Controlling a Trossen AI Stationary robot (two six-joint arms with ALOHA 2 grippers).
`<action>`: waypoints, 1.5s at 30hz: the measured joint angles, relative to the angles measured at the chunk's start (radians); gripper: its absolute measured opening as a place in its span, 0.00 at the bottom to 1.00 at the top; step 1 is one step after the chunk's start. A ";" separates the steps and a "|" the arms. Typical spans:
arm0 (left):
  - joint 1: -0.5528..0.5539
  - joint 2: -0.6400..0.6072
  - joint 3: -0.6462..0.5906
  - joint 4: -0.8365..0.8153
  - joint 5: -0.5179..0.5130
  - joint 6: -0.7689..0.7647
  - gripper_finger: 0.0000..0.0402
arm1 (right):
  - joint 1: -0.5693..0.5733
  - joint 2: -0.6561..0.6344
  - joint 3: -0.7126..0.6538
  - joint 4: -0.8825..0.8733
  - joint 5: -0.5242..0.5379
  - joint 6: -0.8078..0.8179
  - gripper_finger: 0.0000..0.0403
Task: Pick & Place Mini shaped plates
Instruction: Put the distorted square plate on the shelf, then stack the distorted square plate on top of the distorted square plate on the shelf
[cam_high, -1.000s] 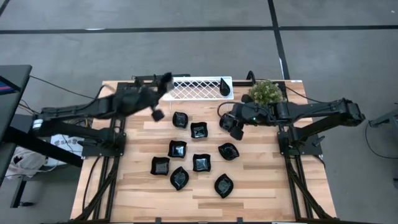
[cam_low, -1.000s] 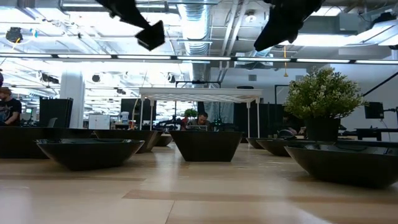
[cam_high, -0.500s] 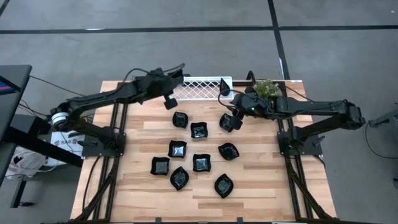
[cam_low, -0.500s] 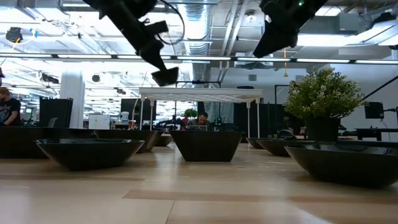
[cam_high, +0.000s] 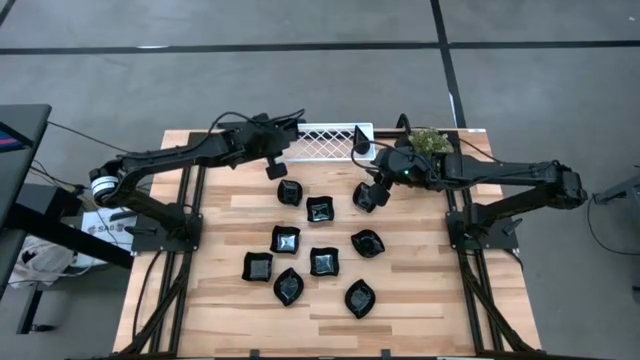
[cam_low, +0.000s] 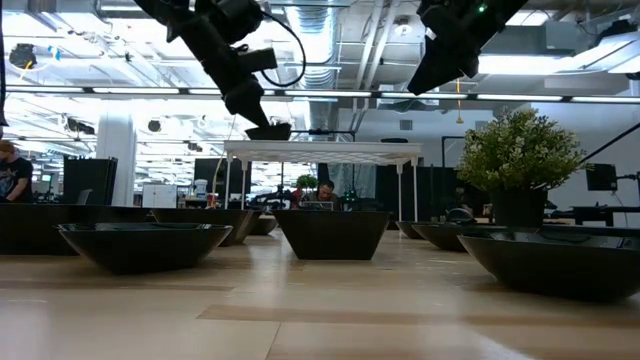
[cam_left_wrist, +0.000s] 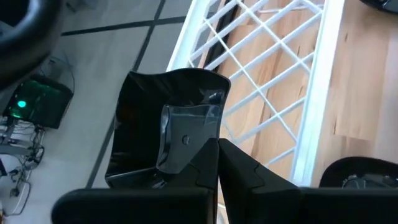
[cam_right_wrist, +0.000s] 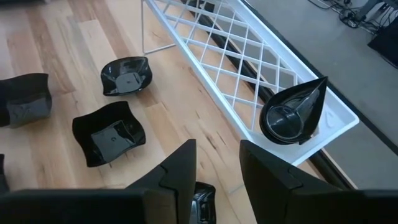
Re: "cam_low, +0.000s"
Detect black workbench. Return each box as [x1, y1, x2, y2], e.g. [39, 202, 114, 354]
[547, 202, 640, 229]

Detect black room partition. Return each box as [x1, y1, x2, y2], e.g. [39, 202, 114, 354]
[375, 164, 494, 221]
[63, 156, 119, 206]

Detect silver ceiling air duct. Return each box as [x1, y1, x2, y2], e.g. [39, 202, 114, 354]
[285, 0, 346, 132]

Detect large black screen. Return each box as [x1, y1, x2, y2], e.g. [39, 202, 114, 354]
[193, 157, 253, 201]

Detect person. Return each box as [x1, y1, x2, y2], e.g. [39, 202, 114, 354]
[0, 140, 34, 204]
[299, 179, 347, 211]

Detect white cabinet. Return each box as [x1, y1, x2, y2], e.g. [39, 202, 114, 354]
[141, 183, 178, 209]

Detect black monitor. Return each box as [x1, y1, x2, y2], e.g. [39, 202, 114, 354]
[585, 163, 619, 192]

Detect black square mini plate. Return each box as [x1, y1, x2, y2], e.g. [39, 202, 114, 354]
[248, 214, 279, 236]
[272, 209, 392, 261]
[244, 123, 293, 142]
[151, 208, 262, 247]

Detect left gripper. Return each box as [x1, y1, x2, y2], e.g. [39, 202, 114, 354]
[172, 19, 275, 129]

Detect black ceiling-hung device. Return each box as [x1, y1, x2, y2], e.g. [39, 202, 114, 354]
[8, 43, 38, 70]

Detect potted green artificial plant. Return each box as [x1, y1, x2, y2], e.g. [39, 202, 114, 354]
[455, 107, 589, 230]

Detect long ceiling light strip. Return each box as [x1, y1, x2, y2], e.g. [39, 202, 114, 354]
[0, 85, 640, 104]

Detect white wire lattice rack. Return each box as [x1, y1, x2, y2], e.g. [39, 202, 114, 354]
[222, 139, 424, 225]

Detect long black arm cable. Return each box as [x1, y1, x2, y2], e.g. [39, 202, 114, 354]
[579, 122, 640, 165]

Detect black domed object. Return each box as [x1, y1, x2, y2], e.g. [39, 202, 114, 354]
[444, 207, 476, 225]

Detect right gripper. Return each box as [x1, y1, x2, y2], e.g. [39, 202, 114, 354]
[407, 0, 529, 96]

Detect black leaf-shaped mini plate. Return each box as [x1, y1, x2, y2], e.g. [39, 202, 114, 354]
[457, 227, 640, 305]
[412, 223, 541, 253]
[55, 222, 234, 275]

